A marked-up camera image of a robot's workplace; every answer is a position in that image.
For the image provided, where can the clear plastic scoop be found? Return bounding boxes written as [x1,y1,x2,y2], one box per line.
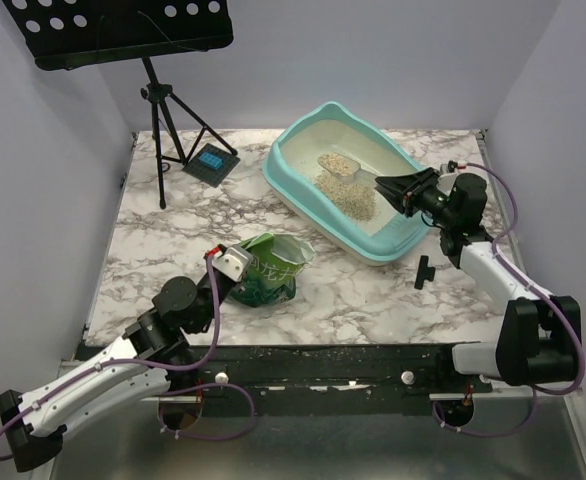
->
[317,153,377,186]

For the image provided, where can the black bag clip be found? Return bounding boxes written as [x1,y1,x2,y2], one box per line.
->
[414,255,436,290]

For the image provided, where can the green litter bag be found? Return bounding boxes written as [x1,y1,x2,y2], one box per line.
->
[231,232,316,308]

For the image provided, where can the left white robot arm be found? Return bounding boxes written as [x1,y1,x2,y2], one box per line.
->
[0,268,242,473]

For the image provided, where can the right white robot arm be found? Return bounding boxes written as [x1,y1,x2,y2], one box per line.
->
[374,163,586,395]

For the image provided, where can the litter pile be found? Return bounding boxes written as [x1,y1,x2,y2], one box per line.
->
[314,165,376,222]

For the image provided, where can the teal white litter box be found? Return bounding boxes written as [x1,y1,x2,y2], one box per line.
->
[262,102,427,266]

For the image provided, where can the dark lego baseplate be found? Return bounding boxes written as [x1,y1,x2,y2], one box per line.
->
[184,143,240,187]

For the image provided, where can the blue lego brick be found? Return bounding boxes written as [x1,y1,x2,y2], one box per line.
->
[198,152,224,171]

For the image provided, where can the black music stand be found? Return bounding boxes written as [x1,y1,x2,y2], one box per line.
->
[3,0,237,209]

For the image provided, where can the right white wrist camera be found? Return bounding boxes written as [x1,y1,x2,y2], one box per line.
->
[439,160,467,175]

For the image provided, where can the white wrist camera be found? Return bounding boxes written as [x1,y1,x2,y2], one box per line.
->
[205,245,253,283]
[439,160,467,175]

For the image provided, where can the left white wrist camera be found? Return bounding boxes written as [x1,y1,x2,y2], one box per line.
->
[205,245,253,283]

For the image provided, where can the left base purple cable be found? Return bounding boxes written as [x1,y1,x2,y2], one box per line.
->
[160,382,257,441]

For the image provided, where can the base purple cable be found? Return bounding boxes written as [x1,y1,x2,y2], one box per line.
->
[160,382,257,441]
[431,384,537,436]

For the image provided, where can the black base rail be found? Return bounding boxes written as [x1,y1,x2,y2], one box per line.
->
[117,342,494,419]

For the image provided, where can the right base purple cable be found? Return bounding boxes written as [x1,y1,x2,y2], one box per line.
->
[431,384,537,436]

